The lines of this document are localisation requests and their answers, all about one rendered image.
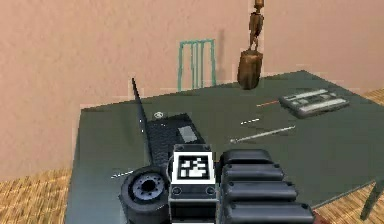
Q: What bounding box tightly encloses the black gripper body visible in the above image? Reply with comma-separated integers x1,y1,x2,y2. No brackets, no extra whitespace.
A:
118,165,171,224

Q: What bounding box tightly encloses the dark green dining table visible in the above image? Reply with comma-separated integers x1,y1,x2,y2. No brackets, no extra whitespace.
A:
64,69,384,224

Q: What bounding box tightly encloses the brown wooden figure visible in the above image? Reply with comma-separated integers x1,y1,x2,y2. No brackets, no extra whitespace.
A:
236,0,267,91

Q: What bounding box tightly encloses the short white pen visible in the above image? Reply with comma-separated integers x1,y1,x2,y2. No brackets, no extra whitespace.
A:
239,117,262,126
110,169,135,180

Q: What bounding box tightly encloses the black laptop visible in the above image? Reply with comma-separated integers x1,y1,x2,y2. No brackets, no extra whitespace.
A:
130,77,207,169

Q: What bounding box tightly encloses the long silver pen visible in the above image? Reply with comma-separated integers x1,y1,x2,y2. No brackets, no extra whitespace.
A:
229,125,297,145

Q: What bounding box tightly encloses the teal chair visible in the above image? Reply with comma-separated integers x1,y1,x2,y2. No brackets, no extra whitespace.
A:
177,38,218,92

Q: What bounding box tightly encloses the orange pencil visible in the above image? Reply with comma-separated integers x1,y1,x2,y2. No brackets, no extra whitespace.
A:
255,99,280,108

